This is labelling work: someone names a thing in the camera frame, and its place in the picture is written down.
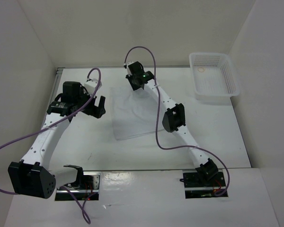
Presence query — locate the purple cable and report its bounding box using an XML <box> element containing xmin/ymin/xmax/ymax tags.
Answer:
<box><xmin>124</xmin><ymin>46</ymin><xmax>230</xmax><ymax>197</ymax></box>
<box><xmin>0</xmin><ymin>68</ymin><xmax>102</xmax><ymax>225</ymax></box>

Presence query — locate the metal base plate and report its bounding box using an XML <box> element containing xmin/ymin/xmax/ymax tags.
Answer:
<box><xmin>55</xmin><ymin>171</ymin><xmax>100</xmax><ymax>201</ymax></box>
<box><xmin>179</xmin><ymin>170</ymin><xmax>226</xmax><ymax>199</ymax></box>

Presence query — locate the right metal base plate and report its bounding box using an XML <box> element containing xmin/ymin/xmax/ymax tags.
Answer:
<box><xmin>179</xmin><ymin>170</ymin><xmax>226</xmax><ymax>199</ymax></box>

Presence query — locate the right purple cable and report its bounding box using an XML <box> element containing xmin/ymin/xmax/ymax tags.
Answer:
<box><xmin>124</xmin><ymin>46</ymin><xmax>230</xmax><ymax>197</ymax></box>

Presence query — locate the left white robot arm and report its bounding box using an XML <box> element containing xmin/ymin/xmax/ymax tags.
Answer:
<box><xmin>8</xmin><ymin>79</ymin><xmax>106</xmax><ymax>199</ymax></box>

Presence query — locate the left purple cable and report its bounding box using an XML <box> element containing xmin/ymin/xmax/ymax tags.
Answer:
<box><xmin>0</xmin><ymin>68</ymin><xmax>102</xmax><ymax>225</ymax></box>

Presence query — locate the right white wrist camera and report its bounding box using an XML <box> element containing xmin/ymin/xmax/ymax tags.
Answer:
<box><xmin>123</xmin><ymin>61</ymin><xmax>134</xmax><ymax>69</ymax></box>

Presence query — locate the white perforated plastic basket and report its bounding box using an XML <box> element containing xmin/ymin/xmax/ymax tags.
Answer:
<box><xmin>189</xmin><ymin>52</ymin><xmax>240</xmax><ymax>105</ymax></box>

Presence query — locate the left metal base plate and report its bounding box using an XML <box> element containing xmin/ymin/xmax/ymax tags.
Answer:
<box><xmin>55</xmin><ymin>171</ymin><xmax>100</xmax><ymax>201</ymax></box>

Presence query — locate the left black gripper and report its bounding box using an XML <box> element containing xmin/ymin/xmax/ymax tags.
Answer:
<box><xmin>74</xmin><ymin>87</ymin><xmax>106</xmax><ymax>118</ymax></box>

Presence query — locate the white skirt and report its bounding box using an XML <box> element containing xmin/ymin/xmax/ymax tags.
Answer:
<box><xmin>110</xmin><ymin>87</ymin><xmax>158</xmax><ymax>140</ymax></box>

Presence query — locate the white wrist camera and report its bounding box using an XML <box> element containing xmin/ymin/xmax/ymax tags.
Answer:
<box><xmin>123</xmin><ymin>61</ymin><xmax>134</xmax><ymax>69</ymax></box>
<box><xmin>84</xmin><ymin>79</ymin><xmax>102</xmax><ymax>95</ymax></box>

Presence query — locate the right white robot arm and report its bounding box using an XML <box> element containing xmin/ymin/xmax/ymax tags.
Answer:
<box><xmin>124</xmin><ymin>61</ymin><xmax>218</xmax><ymax>186</ymax></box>

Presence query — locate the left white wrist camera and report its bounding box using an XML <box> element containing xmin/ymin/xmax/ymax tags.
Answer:
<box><xmin>84</xmin><ymin>79</ymin><xmax>102</xmax><ymax>95</ymax></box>

